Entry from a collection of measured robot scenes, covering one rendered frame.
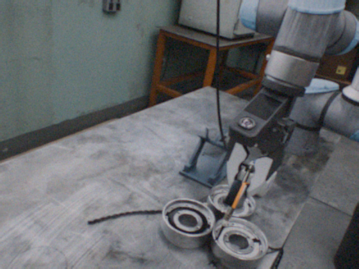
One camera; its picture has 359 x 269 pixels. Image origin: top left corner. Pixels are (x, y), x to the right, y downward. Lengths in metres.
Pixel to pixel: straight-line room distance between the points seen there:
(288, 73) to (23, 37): 1.81
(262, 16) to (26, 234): 0.59
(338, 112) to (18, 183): 0.84
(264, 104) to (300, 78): 0.07
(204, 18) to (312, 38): 2.44
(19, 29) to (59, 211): 1.57
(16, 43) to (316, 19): 1.83
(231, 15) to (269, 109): 2.33
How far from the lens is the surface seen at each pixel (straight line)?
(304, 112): 1.06
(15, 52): 2.15
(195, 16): 2.98
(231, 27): 2.82
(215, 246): 0.63
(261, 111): 0.51
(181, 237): 0.62
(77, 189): 0.75
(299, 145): 1.09
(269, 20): 0.67
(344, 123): 1.02
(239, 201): 0.59
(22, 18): 2.14
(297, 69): 0.53
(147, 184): 0.78
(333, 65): 4.07
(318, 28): 0.53
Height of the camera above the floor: 1.26
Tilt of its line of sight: 27 degrees down
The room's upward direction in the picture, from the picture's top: 11 degrees clockwise
